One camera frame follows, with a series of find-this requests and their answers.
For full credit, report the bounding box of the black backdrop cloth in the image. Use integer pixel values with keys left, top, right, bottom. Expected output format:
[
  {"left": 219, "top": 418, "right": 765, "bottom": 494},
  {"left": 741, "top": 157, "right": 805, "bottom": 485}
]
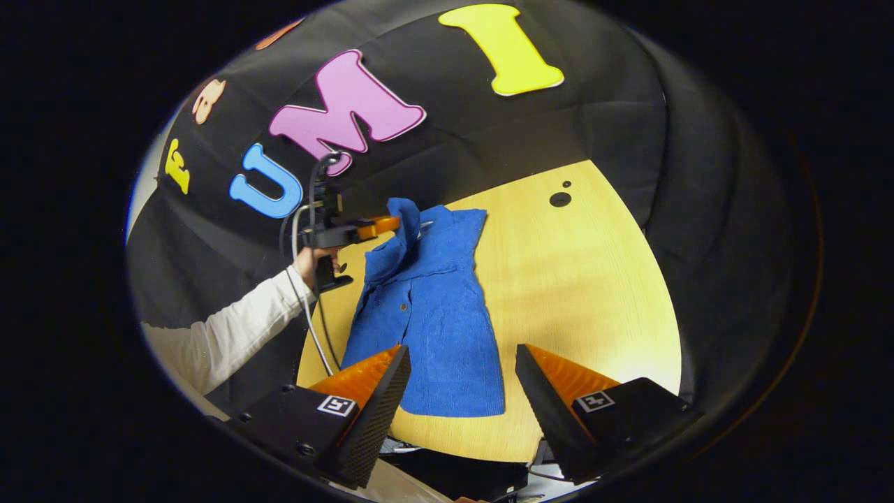
[{"left": 127, "top": 0, "right": 811, "bottom": 448}]

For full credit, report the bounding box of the grey cable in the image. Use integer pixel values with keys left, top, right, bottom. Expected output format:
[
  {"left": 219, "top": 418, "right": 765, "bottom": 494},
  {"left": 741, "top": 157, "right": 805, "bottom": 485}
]
[{"left": 290, "top": 204, "right": 337, "bottom": 378}]

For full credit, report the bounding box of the blue button-up shirt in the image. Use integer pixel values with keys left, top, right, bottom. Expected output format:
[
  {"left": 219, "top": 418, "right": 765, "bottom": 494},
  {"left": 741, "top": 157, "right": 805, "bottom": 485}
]
[{"left": 341, "top": 198, "right": 506, "bottom": 418}]

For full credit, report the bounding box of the black cable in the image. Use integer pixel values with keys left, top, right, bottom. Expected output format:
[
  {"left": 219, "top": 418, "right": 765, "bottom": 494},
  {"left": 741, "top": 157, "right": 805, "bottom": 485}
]
[{"left": 279, "top": 152, "right": 344, "bottom": 374}]

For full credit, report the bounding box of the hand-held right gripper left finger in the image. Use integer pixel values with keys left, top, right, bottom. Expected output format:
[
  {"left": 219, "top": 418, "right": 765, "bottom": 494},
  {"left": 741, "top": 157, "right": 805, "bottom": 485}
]
[{"left": 227, "top": 344, "right": 413, "bottom": 490}]

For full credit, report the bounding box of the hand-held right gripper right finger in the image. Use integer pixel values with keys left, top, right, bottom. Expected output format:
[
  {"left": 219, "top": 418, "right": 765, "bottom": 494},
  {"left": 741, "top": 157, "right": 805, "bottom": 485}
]
[{"left": 515, "top": 342, "right": 703, "bottom": 486}]

